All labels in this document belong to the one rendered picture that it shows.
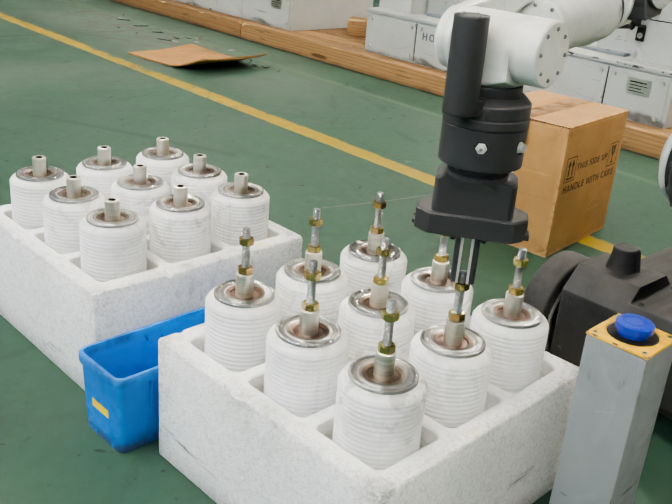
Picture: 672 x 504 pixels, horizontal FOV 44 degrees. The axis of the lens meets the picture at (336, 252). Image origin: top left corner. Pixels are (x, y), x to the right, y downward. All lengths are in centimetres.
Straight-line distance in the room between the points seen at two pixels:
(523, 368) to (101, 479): 56
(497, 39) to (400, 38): 284
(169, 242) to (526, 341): 57
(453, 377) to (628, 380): 18
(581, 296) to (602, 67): 183
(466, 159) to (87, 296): 61
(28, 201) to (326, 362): 68
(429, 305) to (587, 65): 212
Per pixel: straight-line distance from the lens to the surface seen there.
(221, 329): 103
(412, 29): 362
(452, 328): 96
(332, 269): 112
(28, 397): 133
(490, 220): 89
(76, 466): 119
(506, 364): 105
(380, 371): 89
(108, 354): 123
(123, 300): 124
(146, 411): 118
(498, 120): 85
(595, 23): 99
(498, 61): 84
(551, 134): 187
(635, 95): 304
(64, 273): 128
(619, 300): 133
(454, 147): 86
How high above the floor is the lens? 72
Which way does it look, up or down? 23 degrees down
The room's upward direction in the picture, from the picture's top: 5 degrees clockwise
